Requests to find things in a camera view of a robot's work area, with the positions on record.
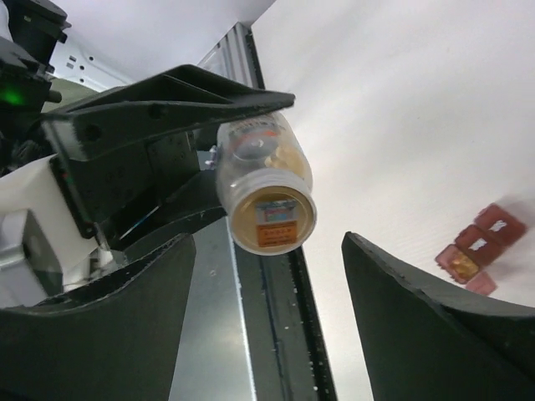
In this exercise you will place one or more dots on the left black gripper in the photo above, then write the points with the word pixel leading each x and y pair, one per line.
pixel 120 154

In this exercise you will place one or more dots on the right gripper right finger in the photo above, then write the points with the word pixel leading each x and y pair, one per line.
pixel 426 339

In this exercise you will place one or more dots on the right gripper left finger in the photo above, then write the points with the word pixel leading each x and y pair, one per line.
pixel 116 338

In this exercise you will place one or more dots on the clear pill bottle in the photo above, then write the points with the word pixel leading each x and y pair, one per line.
pixel 257 153

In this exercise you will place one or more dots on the red weekly pill organizer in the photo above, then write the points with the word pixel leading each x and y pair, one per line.
pixel 493 231

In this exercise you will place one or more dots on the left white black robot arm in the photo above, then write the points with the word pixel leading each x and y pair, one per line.
pixel 27 95

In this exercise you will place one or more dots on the shiny metal front plate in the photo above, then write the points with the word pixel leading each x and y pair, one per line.
pixel 213 361

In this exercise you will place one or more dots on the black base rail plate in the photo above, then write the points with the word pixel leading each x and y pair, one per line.
pixel 286 345

